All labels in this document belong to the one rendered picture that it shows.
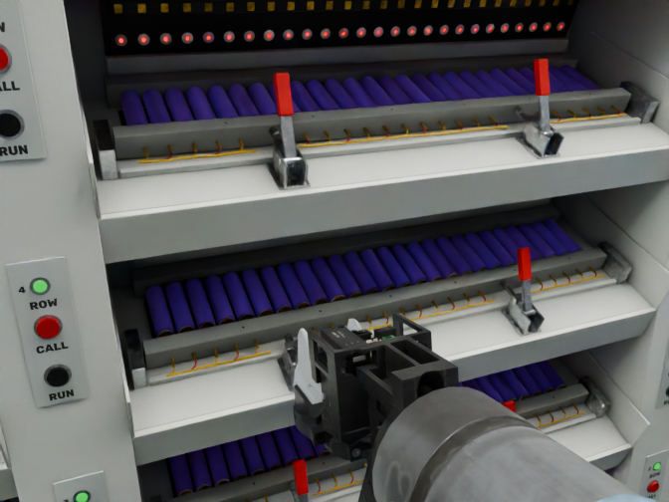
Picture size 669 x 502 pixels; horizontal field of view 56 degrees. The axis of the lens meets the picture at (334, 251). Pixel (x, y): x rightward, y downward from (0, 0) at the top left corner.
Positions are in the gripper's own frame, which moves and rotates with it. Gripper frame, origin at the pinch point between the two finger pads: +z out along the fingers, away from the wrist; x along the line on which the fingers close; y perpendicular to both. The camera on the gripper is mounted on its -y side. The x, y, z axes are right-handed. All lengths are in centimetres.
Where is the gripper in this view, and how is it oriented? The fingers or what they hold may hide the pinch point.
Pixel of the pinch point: (319, 372)
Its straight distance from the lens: 56.2
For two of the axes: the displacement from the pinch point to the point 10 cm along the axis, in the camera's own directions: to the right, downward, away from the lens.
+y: -0.8, -9.7, -2.1
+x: -9.2, 1.5, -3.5
